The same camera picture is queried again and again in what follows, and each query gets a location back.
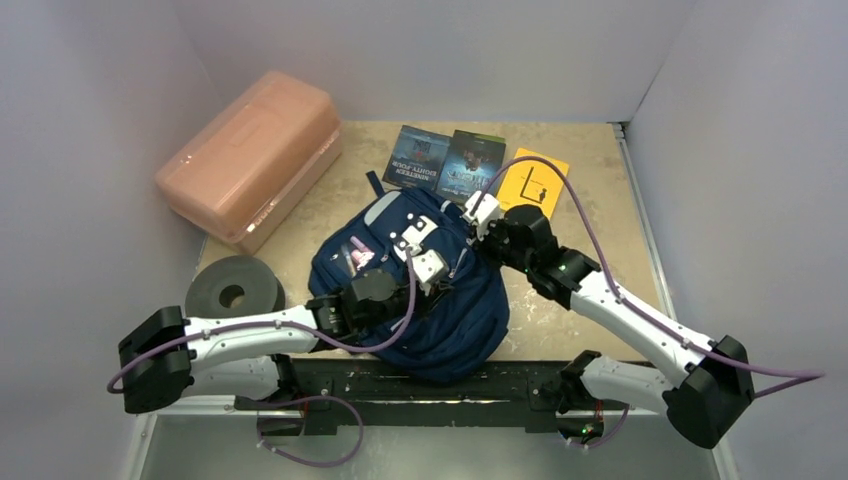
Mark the yellow paperback book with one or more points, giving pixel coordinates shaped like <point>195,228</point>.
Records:
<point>530,183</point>

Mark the navy blue student backpack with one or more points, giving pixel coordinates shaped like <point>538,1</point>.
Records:
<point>444,342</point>

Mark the translucent pink storage box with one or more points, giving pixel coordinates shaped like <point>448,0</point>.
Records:
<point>241,176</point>

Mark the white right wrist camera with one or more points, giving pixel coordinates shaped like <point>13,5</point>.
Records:
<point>481,209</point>

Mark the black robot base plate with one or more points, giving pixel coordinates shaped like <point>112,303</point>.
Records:
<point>316,397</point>

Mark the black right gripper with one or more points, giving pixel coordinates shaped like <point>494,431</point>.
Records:
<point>487,235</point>

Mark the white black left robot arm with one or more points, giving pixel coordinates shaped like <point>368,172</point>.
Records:
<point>170,356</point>

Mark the dark blue paperback book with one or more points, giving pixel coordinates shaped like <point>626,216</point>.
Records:
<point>470,163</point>

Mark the grey round disc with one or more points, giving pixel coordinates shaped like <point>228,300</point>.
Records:
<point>234,286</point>

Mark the Nineteen Eighty-Four paperback book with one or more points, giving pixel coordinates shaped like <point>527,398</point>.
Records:
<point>417,158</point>

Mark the pink highlighter marker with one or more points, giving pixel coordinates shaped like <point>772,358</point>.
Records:
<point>355,254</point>

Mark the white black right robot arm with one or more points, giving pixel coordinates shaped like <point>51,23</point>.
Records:
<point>701,385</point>

